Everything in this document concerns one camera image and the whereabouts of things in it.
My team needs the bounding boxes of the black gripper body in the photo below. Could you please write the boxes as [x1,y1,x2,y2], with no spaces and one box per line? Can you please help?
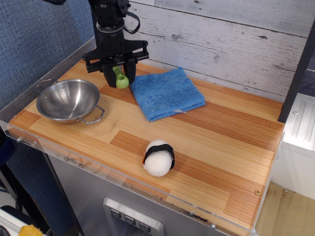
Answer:
[82,26,149,73]

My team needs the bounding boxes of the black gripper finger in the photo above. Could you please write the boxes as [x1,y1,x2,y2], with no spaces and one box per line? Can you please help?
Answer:
[101,65,116,88]
[123,61,136,84]

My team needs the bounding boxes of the green handled grey spatula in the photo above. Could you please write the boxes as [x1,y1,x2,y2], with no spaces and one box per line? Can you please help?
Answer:
[113,66,129,89]

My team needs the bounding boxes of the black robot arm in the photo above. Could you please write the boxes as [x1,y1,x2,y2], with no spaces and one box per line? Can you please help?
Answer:
[82,0,149,89]

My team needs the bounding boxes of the blue folded cloth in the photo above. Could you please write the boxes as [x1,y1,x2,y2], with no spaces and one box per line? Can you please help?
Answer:
[130,67,206,121]

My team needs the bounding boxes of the white plush rice ball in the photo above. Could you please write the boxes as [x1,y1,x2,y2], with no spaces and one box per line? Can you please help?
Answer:
[143,140,175,177]

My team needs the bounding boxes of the clear acrylic edge guard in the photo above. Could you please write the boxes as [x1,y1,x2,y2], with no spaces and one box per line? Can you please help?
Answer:
[0,100,284,236]

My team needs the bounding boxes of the stainless steel cabinet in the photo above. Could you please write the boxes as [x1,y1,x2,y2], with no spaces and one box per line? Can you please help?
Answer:
[48,155,220,236]

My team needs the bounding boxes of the silver button panel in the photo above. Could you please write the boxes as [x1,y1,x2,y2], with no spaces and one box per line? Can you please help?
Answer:
[103,197,164,236]

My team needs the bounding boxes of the yellow object bottom left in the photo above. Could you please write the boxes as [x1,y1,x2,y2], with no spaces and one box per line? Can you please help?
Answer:
[18,225,44,236]

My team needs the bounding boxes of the white appliance at right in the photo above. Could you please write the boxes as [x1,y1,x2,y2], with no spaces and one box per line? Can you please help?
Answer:
[271,93,315,199]

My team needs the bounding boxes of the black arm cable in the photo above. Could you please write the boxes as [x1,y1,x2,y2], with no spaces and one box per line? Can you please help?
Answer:
[123,11,141,35]

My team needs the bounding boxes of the dark left upright post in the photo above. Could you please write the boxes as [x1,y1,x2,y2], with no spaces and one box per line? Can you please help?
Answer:
[88,0,99,48]

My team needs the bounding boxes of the dark upright post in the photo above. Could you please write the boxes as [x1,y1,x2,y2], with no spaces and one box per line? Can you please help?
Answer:
[88,0,99,48]
[278,24,315,123]

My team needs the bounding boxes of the steel bowl with handles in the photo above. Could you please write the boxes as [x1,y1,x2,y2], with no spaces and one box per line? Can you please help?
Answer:
[36,79,105,124]

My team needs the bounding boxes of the dark right upright post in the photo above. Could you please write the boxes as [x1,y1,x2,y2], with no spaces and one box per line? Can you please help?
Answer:
[278,24,315,123]

